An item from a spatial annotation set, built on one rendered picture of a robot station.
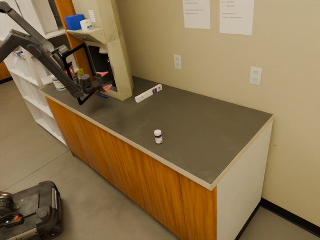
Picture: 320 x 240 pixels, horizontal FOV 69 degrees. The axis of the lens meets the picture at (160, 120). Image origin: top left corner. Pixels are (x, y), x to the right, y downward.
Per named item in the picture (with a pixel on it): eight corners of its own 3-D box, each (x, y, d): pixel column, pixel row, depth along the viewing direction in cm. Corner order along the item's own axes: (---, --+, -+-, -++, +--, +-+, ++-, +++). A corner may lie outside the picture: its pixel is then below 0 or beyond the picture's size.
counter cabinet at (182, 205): (115, 129, 325) (96, 68, 276) (259, 207, 196) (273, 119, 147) (72, 156, 288) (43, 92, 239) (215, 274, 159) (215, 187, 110)
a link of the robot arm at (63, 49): (47, 49, 174) (45, 46, 166) (60, 40, 176) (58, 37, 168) (58, 62, 176) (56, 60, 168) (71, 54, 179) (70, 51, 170)
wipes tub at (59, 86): (66, 84, 237) (60, 70, 229) (72, 86, 229) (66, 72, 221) (54, 89, 230) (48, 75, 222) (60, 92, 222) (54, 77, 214)
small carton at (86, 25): (87, 28, 163) (84, 19, 160) (92, 28, 161) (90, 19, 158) (82, 30, 160) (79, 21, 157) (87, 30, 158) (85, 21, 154)
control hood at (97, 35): (83, 39, 183) (79, 26, 177) (107, 43, 162) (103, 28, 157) (70, 43, 176) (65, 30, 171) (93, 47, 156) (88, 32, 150)
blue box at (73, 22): (80, 26, 175) (76, 13, 170) (87, 27, 169) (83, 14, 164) (68, 30, 170) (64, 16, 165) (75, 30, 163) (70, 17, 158)
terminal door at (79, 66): (98, 88, 204) (84, 42, 182) (80, 106, 180) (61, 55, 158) (97, 88, 204) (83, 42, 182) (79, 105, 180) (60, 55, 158)
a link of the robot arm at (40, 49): (23, 39, 123) (23, 48, 116) (32, 34, 123) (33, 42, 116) (74, 92, 155) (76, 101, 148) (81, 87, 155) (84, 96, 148)
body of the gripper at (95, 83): (100, 76, 152) (91, 81, 148) (105, 90, 158) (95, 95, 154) (95, 75, 157) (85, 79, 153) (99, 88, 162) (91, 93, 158)
